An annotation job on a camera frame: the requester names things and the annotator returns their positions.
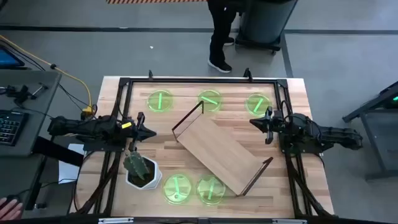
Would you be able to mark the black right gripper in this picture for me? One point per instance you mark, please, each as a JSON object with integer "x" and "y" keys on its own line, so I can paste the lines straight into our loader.
{"x": 270, "y": 126}

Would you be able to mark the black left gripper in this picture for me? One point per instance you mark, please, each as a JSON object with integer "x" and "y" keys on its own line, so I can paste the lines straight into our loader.
{"x": 140, "y": 118}

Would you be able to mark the translucent green plastic plate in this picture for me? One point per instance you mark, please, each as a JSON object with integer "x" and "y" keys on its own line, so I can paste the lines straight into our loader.
{"x": 203, "y": 193}
{"x": 183, "y": 193}
{"x": 154, "y": 104}
{"x": 252, "y": 101}
{"x": 205, "y": 105}

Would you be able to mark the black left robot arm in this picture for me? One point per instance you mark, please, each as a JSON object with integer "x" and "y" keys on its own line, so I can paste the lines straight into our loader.
{"x": 93, "y": 127}

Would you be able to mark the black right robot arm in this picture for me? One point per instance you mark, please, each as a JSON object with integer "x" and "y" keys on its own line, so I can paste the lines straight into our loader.
{"x": 335, "y": 137}

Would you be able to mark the wooden shelf black metal legs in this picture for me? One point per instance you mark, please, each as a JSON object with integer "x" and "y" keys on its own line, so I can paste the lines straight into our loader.
{"x": 217, "y": 149}

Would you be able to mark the green cactus plant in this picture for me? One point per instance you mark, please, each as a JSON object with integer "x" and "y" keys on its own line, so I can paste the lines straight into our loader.
{"x": 135, "y": 165}

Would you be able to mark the white paper sheet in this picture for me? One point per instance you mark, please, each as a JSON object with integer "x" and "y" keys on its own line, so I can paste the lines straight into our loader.
{"x": 66, "y": 172}

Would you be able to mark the black flat pad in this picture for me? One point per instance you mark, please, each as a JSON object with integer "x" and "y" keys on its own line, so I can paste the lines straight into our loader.
{"x": 59, "y": 152}

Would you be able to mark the person's legs in black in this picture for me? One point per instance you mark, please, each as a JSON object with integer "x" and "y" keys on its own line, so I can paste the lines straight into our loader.
{"x": 219, "y": 31}

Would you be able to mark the grey bin on dolly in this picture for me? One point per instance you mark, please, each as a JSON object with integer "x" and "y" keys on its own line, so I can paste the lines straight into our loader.
{"x": 267, "y": 18}

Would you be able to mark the grey desk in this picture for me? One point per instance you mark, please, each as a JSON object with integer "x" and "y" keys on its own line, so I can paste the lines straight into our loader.
{"x": 37, "y": 124}

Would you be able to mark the black box green light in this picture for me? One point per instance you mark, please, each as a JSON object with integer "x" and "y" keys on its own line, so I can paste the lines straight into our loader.
{"x": 390, "y": 93}

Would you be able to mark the black clamp tool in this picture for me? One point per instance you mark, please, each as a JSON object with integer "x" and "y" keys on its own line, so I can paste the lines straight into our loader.
{"x": 20, "y": 92}

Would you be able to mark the black keyboard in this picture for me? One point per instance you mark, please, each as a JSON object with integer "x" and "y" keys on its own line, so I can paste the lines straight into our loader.
{"x": 11, "y": 127}

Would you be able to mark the black computer mouse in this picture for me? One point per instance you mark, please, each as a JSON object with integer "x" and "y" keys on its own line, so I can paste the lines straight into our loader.
{"x": 12, "y": 198}

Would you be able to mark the laptop with blue screen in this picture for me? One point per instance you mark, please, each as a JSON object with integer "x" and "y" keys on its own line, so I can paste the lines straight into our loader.
{"x": 7, "y": 59}

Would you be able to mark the person's hand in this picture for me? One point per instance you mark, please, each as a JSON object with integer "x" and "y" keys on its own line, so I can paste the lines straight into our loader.
{"x": 9, "y": 211}

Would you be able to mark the black curved bracket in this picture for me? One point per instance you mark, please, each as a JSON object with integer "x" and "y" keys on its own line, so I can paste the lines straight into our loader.
{"x": 247, "y": 74}
{"x": 150, "y": 74}

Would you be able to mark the black aluminium table frame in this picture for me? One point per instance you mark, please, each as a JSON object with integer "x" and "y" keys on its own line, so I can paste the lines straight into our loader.
{"x": 202, "y": 81}

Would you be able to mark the silver metal bracket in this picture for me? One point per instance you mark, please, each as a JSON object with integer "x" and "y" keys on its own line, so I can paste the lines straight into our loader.
{"x": 115, "y": 220}
{"x": 289, "y": 221}

